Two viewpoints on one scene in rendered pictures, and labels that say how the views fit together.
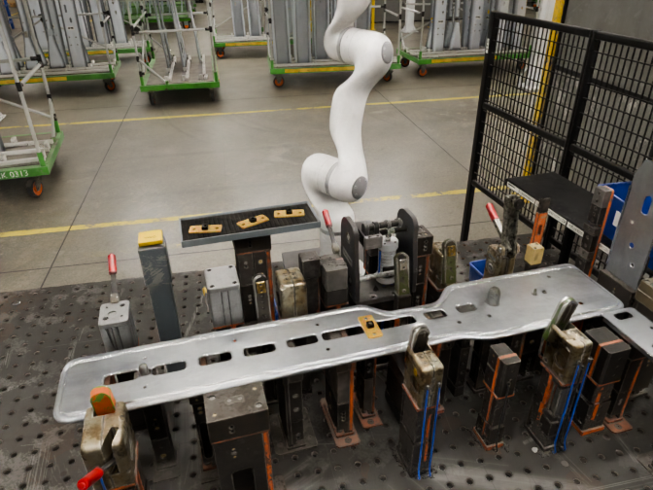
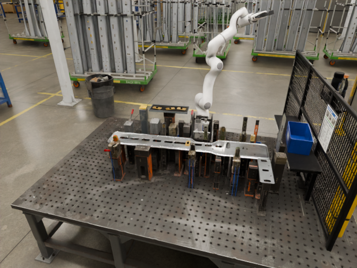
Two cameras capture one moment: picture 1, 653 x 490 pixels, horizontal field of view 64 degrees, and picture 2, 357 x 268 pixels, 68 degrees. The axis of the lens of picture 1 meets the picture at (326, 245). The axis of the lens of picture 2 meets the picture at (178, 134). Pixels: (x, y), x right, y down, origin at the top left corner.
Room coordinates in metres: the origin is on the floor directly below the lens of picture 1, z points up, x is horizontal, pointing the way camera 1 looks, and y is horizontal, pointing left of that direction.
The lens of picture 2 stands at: (-0.74, -0.88, 2.21)
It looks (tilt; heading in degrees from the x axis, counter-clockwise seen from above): 30 degrees down; 26
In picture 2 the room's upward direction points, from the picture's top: straight up
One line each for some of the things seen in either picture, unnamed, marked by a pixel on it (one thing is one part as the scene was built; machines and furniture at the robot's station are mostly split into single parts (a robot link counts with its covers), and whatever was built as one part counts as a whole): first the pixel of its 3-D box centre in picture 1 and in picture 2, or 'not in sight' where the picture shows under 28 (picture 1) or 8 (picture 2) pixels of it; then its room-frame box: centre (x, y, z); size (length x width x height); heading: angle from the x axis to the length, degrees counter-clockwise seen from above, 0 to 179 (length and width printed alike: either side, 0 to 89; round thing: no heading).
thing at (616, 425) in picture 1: (623, 376); (261, 181); (0.98, -0.75, 0.84); 0.11 x 0.06 x 0.29; 16
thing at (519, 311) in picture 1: (362, 332); (185, 144); (0.99, -0.09, 1.00); 1.38 x 0.22 x 0.02; 106
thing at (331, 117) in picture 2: not in sight; (328, 128); (1.19, -1.11, 1.30); 0.23 x 0.02 x 0.31; 16
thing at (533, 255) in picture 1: (524, 297); (250, 152); (1.27, -0.59, 0.88); 0.04 x 0.04 x 0.36; 16
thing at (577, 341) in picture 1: (556, 388); (234, 175); (0.92, -0.55, 0.87); 0.12 x 0.09 x 0.35; 16
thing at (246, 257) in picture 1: (256, 293); (169, 130); (1.26, 0.21, 0.92); 0.10 x 0.08 x 0.45; 106
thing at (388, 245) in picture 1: (377, 292); (201, 137); (1.23, -0.14, 0.94); 0.18 x 0.13 x 0.49; 106
